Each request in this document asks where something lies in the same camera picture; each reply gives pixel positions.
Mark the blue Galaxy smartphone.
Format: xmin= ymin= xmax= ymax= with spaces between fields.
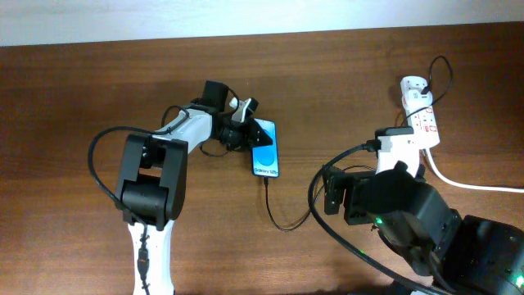
xmin=251 ymin=119 xmax=279 ymax=178

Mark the black charger cable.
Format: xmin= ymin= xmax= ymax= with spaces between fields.
xmin=261 ymin=55 xmax=454 ymax=233

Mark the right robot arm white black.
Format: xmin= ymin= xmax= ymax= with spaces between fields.
xmin=322 ymin=161 xmax=523 ymax=294

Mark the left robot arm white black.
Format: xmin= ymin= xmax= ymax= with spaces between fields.
xmin=115 ymin=80 xmax=273 ymax=294

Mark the white USB charger plug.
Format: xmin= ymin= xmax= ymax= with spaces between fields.
xmin=402 ymin=88 xmax=433 ymax=111

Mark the white power strip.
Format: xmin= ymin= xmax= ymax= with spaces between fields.
xmin=400 ymin=76 xmax=440 ymax=150

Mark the white power strip cord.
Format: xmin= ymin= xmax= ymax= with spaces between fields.
xmin=423 ymin=147 xmax=524 ymax=194

